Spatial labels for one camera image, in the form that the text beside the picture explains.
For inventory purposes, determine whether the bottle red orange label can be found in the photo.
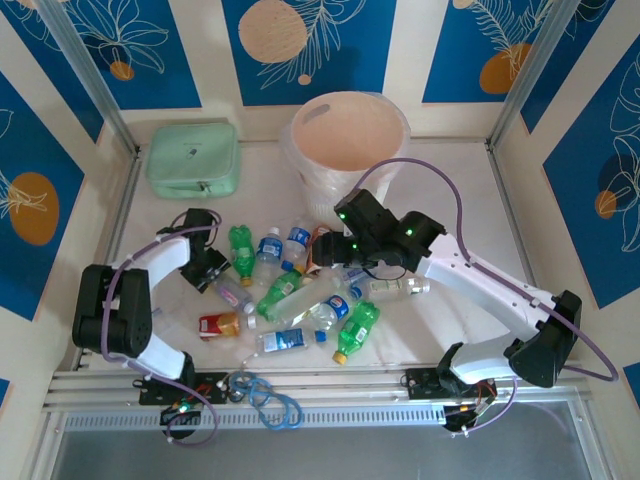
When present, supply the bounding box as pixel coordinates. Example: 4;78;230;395
198;311;260;342

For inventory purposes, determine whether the aluminium table edge rail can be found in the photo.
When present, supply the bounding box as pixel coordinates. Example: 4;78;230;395
42;368;594;414

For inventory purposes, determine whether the black right connector module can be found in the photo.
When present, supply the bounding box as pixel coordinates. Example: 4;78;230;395
442;403;496;437

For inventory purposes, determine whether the thin wire white tip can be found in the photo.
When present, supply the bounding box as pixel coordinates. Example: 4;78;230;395
234;352;261;381

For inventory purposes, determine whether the copper brown coffee bottle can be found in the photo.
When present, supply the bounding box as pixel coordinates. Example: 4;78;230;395
305;225;332;275

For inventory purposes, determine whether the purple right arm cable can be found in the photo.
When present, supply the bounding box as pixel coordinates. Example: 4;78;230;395
355;157;620;437

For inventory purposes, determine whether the blue coiled cable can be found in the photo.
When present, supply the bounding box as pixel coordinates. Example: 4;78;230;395
230;372;304;432

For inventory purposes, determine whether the aluminium frame post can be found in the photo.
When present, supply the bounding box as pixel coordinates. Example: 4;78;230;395
34;0;140;157
492;0;577;151

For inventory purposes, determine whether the white round plastic bin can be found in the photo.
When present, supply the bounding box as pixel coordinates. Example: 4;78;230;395
291;91;412;224

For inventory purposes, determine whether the clear bottle green white label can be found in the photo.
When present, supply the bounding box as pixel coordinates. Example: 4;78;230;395
366;276;432;302

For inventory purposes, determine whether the aluminium table side rail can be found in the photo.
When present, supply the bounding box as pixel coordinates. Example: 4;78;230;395
487;139;592;396
74;149;144;372

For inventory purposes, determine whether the clear bottle blue label blue cap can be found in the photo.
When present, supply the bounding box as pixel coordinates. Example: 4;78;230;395
280;218;313;274

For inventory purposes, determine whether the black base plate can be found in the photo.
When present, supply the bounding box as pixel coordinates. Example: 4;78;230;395
138;372;232;407
405;367;501;401

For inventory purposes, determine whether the thin black right gripper cable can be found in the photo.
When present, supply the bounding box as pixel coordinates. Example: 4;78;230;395
362;263;407;282

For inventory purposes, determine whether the mint green zip case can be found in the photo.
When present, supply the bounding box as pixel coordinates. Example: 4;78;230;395
144;123;242;200

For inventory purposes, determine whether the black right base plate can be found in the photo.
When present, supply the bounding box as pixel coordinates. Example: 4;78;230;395
405;367;501;401

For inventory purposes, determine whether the grey slotted cable duct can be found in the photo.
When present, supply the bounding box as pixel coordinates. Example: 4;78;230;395
62;410;447;432

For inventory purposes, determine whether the clear bottle Pepsi label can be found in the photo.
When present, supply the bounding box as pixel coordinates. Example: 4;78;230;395
305;285;365;334

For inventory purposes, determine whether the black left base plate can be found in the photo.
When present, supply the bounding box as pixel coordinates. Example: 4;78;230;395
138;372;232;407

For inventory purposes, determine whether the grey metal panel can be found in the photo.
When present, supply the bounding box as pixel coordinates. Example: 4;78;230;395
29;399;616;480

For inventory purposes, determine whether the black left connector module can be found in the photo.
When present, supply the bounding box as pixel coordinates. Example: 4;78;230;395
159;404;204;427

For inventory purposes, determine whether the green plastic bottle yellow cap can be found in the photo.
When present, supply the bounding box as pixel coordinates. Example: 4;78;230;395
228;224;258;287
333;301;382;365
255;266;307;321

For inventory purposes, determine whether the clear bottle pink label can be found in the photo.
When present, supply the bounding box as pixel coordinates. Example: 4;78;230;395
212;276;256;315

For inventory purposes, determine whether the long clear plastic bottle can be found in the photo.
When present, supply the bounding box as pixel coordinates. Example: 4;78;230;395
272;274;351;326

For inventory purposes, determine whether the clear soda water bottle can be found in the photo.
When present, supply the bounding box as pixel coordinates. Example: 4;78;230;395
335;266;374;296

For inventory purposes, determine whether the water bottle light blue label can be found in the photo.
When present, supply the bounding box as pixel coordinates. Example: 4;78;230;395
252;327;329;355

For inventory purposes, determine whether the black connector module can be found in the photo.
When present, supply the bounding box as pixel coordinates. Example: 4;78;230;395
159;404;204;427
442;403;496;437

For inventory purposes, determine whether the small clear bottle blue label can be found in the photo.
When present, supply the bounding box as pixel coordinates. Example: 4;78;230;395
254;227;283;287

